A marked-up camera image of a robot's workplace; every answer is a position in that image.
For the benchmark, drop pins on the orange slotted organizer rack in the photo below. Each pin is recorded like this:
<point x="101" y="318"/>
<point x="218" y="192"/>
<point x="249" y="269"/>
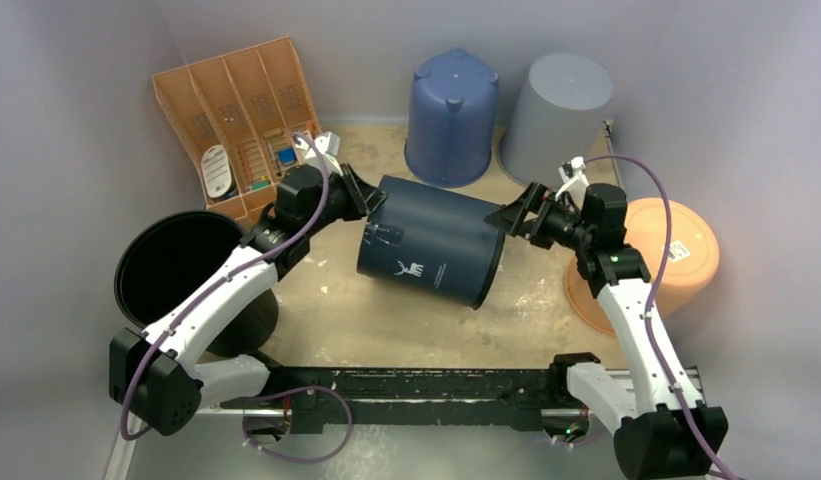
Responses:
<point x="251" y="101"/>

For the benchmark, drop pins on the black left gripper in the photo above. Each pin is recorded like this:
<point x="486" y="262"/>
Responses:
<point x="362" y="199"/>

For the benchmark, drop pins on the grey plastic bucket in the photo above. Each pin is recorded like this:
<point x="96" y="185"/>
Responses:
<point x="561" y="104"/>

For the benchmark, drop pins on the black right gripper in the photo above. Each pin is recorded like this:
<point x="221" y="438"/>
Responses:
<point x="532" y="220"/>

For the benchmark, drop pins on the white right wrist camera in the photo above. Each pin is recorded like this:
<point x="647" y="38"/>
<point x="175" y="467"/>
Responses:
<point x="574" y="179"/>

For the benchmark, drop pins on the large black plastic bucket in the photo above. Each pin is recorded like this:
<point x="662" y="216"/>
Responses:
<point x="170" y="259"/>

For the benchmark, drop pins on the white oval label tin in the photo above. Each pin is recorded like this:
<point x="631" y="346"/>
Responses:
<point x="216" y="173"/>

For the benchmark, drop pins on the small blue box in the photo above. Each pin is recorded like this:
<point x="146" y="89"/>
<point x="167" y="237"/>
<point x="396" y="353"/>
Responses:
<point x="287" y="156"/>

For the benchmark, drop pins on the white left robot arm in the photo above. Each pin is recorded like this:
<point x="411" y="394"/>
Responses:
<point x="208" y="285"/>

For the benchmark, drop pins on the orange plastic bucket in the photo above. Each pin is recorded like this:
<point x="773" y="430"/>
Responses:
<point x="692" y="263"/>

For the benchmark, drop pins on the blue plastic bucket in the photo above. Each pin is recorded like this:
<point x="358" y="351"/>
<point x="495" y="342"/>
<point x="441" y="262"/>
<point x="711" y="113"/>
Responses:
<point x="451" y="119"/>

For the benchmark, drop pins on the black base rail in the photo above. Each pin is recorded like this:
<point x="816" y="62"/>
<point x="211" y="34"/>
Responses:
<point x="525" y="400"/>

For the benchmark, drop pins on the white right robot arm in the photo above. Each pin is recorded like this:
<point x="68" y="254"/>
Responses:
<point x="662" y="427"/>

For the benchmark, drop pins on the small black plastic bucket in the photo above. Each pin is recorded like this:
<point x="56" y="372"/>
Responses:
<point x="432" y="240"/>

